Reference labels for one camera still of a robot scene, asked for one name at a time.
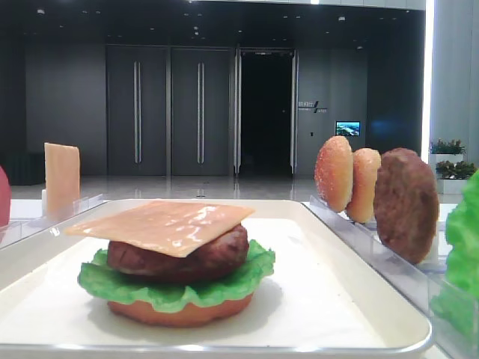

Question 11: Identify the dark double door left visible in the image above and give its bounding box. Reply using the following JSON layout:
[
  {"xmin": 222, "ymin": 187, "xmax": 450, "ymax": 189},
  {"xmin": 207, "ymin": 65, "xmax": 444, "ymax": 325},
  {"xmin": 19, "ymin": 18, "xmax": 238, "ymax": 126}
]
[{"xmin": 107, "ymin": 46, "xmax": 167, "ymax": 176}]

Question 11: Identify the red tomato slice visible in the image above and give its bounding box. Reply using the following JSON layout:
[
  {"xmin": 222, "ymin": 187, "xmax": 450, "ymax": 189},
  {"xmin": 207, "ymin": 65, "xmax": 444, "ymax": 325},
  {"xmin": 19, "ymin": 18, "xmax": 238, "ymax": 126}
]
[{"xmin": 0, "ymin": 167, "xmax": 11, "ymax": 227}]

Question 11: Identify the green lettuce leaf on burger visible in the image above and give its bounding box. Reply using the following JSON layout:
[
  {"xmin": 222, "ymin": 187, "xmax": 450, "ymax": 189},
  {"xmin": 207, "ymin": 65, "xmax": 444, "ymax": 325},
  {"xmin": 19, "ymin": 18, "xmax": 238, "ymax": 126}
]
[{"xmin": 78, "ymin": 239, "xmax": 275, "ymax": 313}]

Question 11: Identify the dark double door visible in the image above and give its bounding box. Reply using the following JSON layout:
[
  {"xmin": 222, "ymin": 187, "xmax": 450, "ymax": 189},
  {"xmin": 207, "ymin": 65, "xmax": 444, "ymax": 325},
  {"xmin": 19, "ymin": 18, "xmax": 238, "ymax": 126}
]
[
  {"xmin": 171, "ymin": 48, "xmax": 231, "ymax": 177},
  {"xmin": 107, "ymin": 46, "xmax": 167, "ymax": 176}
]

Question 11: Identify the white planter with plants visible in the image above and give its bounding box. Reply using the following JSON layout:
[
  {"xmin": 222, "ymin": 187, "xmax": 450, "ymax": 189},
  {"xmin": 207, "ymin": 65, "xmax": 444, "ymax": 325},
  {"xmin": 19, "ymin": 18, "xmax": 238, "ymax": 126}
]
[{"xmin": 429, "ymin": 138, "xmax": 477, "ymax": 194}]

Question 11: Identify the clear acrylic rack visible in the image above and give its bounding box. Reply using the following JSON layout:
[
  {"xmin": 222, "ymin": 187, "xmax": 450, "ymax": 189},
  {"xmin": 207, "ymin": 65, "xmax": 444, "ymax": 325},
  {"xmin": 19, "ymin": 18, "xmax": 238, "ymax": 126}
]
[
  {"xmin": 305, "ymin": 197, "xmax": 478, "ymax": 358},
  {"xmin": 1, "ymin": 194, "xmax": 105, "ymax": 248}
]

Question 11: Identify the sesame top bun half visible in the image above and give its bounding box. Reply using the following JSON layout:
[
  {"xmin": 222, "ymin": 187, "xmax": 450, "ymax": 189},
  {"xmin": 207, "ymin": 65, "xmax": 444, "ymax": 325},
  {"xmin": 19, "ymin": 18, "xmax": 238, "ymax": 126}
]
[{"xmin": 314, "ymin": 135, "xmax": 353, "ymax": 212}]

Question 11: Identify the clear acrylic rack right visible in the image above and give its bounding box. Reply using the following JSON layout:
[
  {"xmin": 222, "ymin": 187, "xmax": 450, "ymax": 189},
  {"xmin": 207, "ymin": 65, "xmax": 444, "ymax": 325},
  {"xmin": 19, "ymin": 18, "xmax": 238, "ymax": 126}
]
[{"xmin": 305, "ymin": 197, "xmax": 478, "ymax": 358}]

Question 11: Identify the white rectangular serving tray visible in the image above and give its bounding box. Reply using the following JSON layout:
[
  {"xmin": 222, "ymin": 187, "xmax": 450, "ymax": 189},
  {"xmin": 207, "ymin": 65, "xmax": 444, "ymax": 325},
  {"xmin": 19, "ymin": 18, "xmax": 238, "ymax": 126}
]
[{"xmin": 1, "ymin": 200, "xmax": 433, "ymax": 358}]

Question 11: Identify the upright brown meat patty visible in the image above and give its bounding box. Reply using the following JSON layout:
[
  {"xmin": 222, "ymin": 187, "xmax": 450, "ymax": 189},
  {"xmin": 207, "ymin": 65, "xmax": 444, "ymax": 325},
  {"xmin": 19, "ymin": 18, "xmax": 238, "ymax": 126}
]
[{"xmin": 373, "ymin": 148, "xmax": 439, "ymax": 264}]

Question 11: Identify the open glass doorway frame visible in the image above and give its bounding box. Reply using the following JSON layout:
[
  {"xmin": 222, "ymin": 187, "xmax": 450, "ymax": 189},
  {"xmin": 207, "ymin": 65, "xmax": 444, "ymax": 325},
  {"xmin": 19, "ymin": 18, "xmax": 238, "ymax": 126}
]
[{"xmin": 234, "ymin": 48, "xmax": 296, "ymax": 178}]

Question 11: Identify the upright orange cheese slice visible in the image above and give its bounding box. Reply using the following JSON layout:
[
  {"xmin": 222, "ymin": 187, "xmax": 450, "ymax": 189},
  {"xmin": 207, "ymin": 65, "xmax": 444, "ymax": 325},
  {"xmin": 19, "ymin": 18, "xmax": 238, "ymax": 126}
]
[{"xmin": 44, "ymin": 143, "xmax": 80, "ymax": 220}]

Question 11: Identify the orange cheese slice on burger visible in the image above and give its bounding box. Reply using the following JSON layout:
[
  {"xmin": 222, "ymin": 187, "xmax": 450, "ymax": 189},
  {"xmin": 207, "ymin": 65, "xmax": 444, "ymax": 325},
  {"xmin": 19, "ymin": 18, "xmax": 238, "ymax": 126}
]
[{"xmin": 65, "ymin": 200, "xmax": 254, "ymax": 258}]

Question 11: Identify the brown meat patty on burger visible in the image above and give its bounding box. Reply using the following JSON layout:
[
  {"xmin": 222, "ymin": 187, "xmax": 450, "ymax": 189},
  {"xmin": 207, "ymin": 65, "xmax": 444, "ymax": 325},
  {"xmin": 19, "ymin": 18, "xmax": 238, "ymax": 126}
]
[{"xmin": 107, "ymin": 224, "xmax": 249, "ymax": 284}]

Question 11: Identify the small wall display screen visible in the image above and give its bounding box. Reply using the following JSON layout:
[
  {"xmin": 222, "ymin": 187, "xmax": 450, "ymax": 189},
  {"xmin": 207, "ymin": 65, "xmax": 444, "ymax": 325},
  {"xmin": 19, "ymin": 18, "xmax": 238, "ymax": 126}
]
[{"xmin": 335, "ymin": 121, "xmax": 361, "ymax": 137}]

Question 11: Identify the sesame bun half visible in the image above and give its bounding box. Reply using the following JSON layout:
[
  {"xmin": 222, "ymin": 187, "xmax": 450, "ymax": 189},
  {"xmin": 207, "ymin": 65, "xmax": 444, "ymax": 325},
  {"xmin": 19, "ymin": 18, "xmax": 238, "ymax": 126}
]
[
  {"xmin": 346, "ymin": 148, "xmax": 381, "ymax": 223},
  {"xmin": 314, "ymin": 135, "xmax": 353, "ymax": 212}
]

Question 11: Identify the bottom burger bun half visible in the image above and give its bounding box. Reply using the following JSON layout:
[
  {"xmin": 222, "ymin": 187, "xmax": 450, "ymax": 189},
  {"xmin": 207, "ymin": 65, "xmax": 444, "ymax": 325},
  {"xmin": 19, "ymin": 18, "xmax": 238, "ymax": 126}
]
[{"xmin": 107, "ymin": 294, "xmax": 254, "ymax": 328}]

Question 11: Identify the dark double door right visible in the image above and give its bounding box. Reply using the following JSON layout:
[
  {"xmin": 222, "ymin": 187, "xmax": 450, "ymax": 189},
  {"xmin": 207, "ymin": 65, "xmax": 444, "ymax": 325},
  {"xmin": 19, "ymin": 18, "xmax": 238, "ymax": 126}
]
[{"xmin": 171, "ymin": 48, "xmax": 231, "ymax": 177}]

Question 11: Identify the clear acrylic rack left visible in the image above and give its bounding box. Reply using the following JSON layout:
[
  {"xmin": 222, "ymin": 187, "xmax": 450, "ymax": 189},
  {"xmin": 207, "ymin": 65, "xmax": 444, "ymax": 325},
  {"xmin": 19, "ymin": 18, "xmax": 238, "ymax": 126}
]
[{"xmin": 1, "ymin": 194, "xmax": 105, "ymax": 248}]

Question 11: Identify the upright green lettuce leaf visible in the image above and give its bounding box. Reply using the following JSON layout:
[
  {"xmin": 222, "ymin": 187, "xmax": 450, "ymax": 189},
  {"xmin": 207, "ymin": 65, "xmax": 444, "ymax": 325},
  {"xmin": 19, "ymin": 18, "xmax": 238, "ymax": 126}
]
[{"xmin": 431, "ymin": 174, "xmax": 478, "ymax": 343}]

